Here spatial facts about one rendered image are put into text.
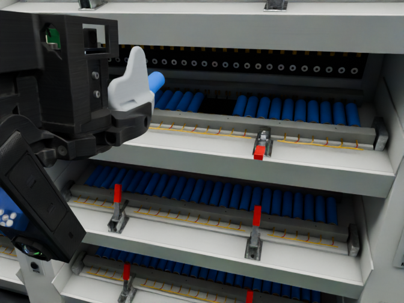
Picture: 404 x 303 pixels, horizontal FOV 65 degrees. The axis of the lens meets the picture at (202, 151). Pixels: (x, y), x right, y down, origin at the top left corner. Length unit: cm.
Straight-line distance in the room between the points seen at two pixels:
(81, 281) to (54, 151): 67
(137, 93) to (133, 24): 23
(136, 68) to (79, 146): 10
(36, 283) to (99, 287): 15
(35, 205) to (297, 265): 47
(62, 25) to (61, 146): 6
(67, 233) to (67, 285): 63
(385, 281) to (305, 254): 12
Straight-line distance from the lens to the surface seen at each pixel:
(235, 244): 61
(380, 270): 59
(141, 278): 81
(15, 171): 19
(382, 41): 45
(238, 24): 44
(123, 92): 25
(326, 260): 61
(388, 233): 55
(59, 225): 23
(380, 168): 50
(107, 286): 83
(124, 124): 22
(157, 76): 36
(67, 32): 18
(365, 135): 52
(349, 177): 49
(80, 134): 20
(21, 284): 92
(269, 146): 47
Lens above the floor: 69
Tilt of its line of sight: 24 degrees down
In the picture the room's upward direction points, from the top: straight up
